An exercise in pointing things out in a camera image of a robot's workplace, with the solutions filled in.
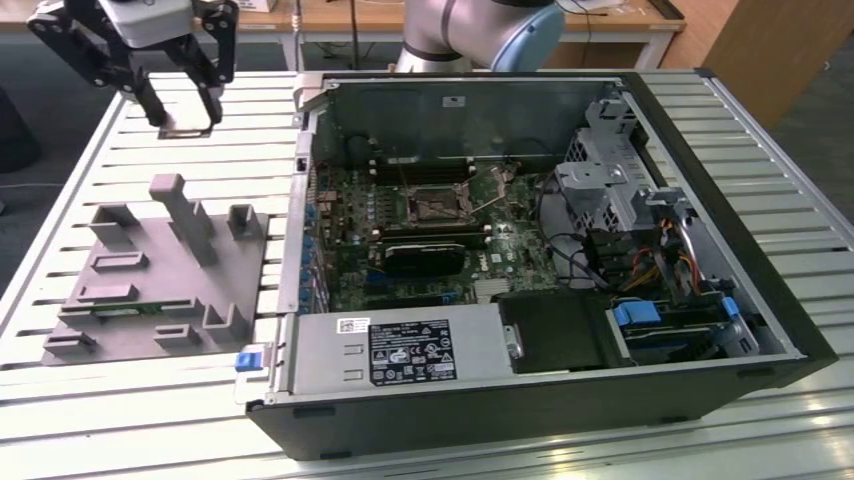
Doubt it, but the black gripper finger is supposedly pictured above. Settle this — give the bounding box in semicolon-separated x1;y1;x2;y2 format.
166;0;240;127
25;0;168;127

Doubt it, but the black RAM slot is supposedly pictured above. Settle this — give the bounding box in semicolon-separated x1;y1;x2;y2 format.
372;229;487;241
372;160;472;174
376;223;486;233
372;172;472;186

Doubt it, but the CPU socket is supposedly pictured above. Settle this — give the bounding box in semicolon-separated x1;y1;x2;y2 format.
406;187;472;225

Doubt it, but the grey plastic parts rack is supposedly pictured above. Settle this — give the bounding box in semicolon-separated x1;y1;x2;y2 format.
40;173;272;362

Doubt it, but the metal socket cover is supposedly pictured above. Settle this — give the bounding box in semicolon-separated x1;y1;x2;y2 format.
486;160;523;201

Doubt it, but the green RAM stick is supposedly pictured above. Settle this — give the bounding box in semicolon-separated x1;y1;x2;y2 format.
90;301;199;317

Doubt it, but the black graphics card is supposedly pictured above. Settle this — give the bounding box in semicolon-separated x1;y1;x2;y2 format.
379;241;470;279

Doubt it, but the wooden desk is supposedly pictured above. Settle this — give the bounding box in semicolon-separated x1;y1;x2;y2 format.
0;0;689;71

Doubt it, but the green motherboard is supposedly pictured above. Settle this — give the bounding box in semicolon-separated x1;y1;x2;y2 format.
312;159;569;314

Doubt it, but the metal drive cage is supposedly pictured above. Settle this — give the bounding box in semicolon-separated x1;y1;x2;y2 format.
551;97;697;236

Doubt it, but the grey power supply unit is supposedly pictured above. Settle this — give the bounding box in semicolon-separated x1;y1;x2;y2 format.
279;302;521;399

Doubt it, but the black plastic shroud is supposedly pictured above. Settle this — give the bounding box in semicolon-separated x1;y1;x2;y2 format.
496;293;633;375

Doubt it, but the blue disk carrier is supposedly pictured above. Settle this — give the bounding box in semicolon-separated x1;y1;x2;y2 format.
610;298;730;364

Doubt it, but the wooden cabinet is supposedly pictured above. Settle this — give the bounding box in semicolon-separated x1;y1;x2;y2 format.
699;0;854;129

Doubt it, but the black open PC case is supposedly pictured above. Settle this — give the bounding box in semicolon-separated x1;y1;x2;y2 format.
236;67;839;461

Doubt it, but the thin wire locking lever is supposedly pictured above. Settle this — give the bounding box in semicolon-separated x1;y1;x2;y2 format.
470;162;523;219

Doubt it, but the coloured power wire bundle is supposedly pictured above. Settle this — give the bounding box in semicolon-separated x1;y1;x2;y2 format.
626;214;706;301

